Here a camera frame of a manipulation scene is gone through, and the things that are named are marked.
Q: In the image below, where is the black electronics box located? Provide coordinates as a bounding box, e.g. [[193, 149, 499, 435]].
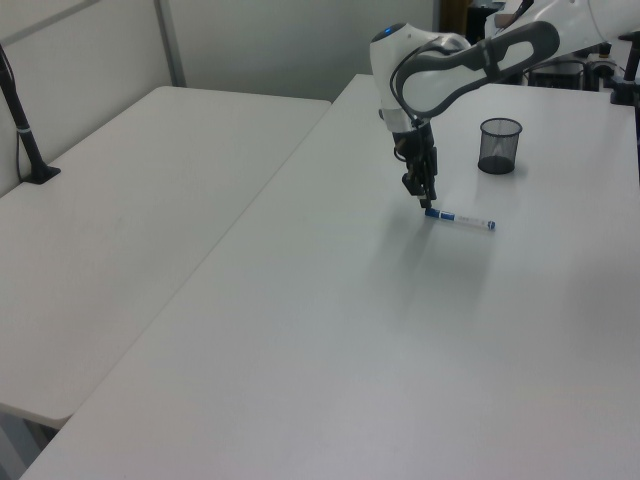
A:
[[528, 58, 587, 92]]

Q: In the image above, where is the black camera stand pole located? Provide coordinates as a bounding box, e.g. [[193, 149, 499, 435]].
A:
[[0, 42, 62, 187]]

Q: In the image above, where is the grey metal partition post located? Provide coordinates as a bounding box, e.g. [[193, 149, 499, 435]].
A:
[[153, 0, 187, 89]]

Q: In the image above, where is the blue and white marker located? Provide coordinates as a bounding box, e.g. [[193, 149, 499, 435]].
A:
[[424, 207, 498, 233]]

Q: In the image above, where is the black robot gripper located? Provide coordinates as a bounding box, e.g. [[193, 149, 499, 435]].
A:
[[391, 121, 440, 210]]

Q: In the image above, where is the black clamp mount stand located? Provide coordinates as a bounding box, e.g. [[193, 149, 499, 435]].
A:
[[607, 33, 640, 107]]

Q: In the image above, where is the black mesh pen cup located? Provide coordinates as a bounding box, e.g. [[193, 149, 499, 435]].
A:
[[477, 117, 524, 176]]

